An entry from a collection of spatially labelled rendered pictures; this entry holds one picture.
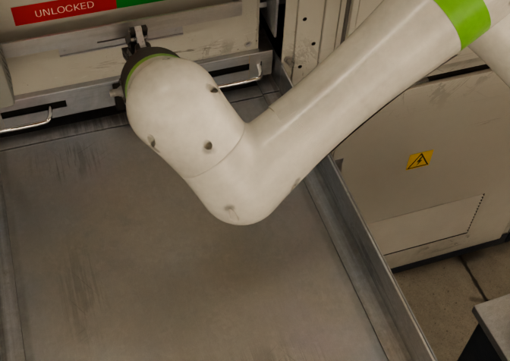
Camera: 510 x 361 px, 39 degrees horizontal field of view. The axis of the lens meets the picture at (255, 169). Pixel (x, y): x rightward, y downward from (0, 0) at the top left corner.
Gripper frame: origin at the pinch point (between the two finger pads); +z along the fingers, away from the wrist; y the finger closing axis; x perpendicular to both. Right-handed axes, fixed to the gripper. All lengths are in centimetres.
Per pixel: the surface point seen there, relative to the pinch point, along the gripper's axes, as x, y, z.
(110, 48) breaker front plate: -2.9, 0.0, 8.4
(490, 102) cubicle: 76, 28, 17
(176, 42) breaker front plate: 8.5, 1.2, 9.1
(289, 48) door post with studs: 28.3, 5.5, 6.9
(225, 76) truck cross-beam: 16.9, 9.6, 12.5
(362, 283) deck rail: 25, 36, -26
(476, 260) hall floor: 93, 90, 51
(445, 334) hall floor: 72, 99, 34
